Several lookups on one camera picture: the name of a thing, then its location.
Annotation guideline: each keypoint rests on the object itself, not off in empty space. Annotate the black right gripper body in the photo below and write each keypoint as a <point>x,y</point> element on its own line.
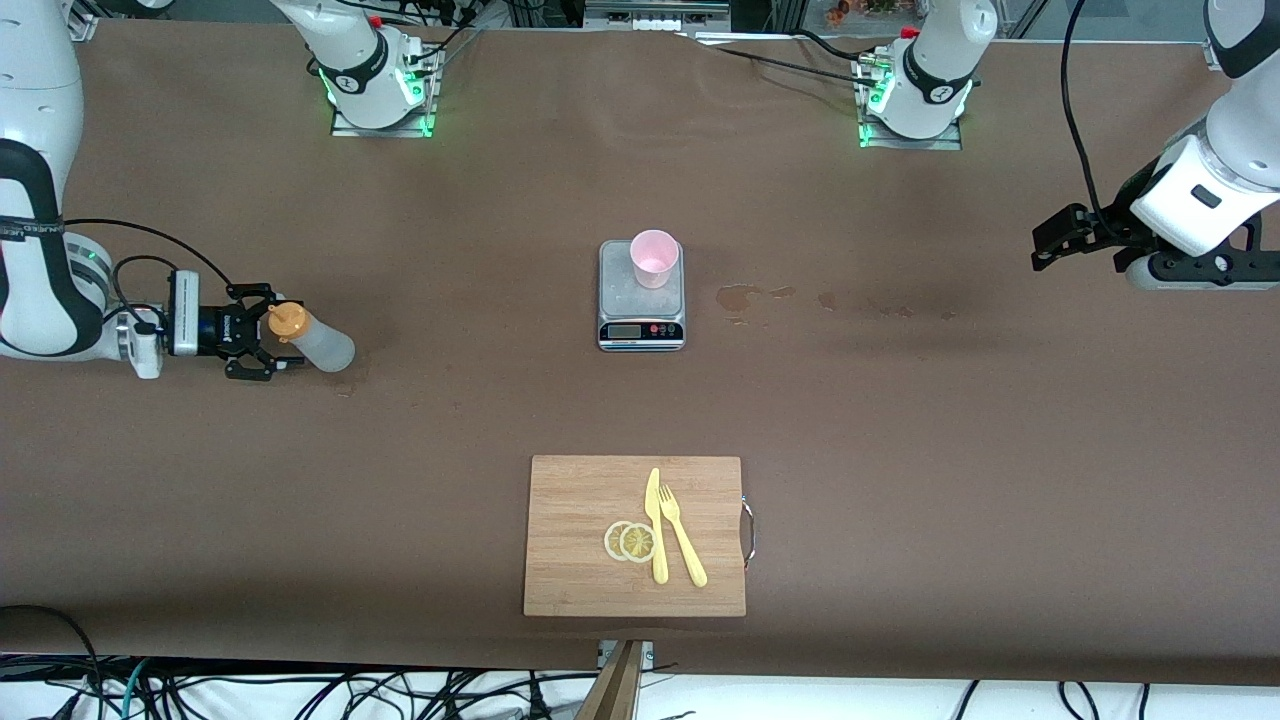
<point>222,327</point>

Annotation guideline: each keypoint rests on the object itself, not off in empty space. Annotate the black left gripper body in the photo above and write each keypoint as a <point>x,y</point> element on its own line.
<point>1108,229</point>

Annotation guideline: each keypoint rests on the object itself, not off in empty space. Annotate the clear squeeze bottle orange cap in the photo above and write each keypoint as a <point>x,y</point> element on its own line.
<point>325,345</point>

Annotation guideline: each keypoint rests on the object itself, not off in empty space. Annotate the pink plastic cup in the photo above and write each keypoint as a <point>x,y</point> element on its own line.
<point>655,262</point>

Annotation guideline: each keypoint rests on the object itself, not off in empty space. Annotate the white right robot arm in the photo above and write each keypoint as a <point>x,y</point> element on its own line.
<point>30,80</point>

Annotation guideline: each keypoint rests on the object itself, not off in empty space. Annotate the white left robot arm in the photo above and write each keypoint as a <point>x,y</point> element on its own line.
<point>940,70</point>

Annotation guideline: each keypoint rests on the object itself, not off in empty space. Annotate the wooden cutting board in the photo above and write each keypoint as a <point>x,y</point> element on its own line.
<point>570,560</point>

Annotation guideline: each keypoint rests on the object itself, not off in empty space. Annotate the silver digital kitchen scale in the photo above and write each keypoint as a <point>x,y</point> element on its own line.
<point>640,330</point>

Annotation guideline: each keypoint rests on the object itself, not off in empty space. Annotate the lemon slice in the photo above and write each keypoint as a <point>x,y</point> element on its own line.
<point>611,541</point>
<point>638,543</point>

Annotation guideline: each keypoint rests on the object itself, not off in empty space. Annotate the yellow plastic knife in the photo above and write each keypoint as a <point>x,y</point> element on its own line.
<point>657,540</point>

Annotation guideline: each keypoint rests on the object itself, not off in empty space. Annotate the white power strip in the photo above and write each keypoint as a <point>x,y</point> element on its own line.
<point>655,20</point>

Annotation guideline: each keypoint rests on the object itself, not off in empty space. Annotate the yellow plastic fork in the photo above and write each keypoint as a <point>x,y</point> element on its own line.
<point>685,545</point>

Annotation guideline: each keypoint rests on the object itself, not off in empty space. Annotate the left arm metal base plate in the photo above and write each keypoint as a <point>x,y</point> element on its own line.
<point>910,144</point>

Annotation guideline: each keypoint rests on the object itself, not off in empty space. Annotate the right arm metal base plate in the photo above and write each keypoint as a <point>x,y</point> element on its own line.
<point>380,131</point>

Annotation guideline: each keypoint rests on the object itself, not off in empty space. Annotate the wooden post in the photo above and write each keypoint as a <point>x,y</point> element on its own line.
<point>615,690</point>

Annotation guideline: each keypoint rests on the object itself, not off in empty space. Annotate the metal table edge bracket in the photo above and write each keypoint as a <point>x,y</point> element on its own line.
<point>650,652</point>

